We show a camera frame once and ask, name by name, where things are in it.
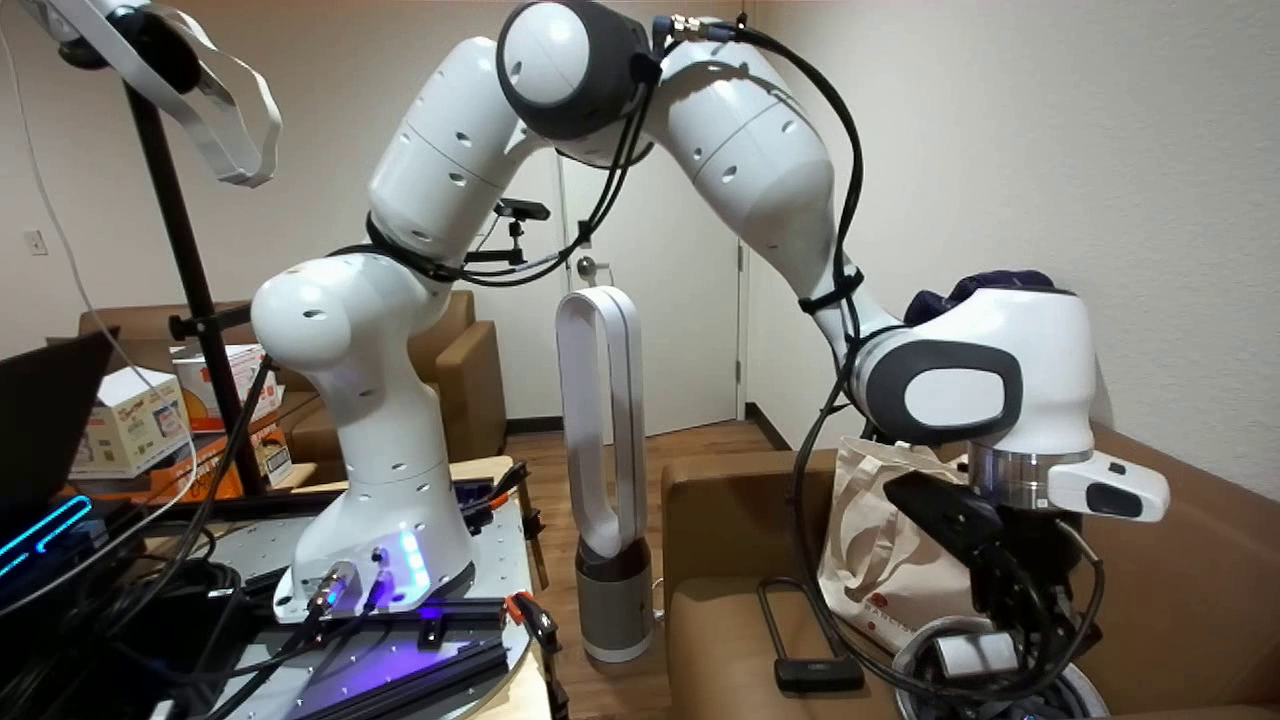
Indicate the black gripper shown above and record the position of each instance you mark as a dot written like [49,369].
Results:
[1026,567]

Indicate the white and black bicycle helmet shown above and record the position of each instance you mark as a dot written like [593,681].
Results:
[1087,697]

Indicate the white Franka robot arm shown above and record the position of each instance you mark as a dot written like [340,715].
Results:
[385,443]

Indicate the cream canvas tote bag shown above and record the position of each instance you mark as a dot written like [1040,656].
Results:
[881,563]

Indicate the brown armchair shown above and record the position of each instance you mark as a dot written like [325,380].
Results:
[1186,602]

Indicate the white bladeless tower fan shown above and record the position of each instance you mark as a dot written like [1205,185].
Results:
[605,602]

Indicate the white and red cardboard box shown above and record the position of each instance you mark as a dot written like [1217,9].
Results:
[241,380]

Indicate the white printed cardboard box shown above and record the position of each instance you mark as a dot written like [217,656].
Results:
[129,425]

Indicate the white stand-mounted light panel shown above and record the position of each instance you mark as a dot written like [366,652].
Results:
[220,104]

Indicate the black laptop with blue light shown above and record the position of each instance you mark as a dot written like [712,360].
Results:
[45,425]

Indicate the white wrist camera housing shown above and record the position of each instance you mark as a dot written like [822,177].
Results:
[1113,493]

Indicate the black camera stand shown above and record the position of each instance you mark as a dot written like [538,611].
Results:
[200,306]

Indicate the white wall switch plate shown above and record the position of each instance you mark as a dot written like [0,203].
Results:
[39,243]

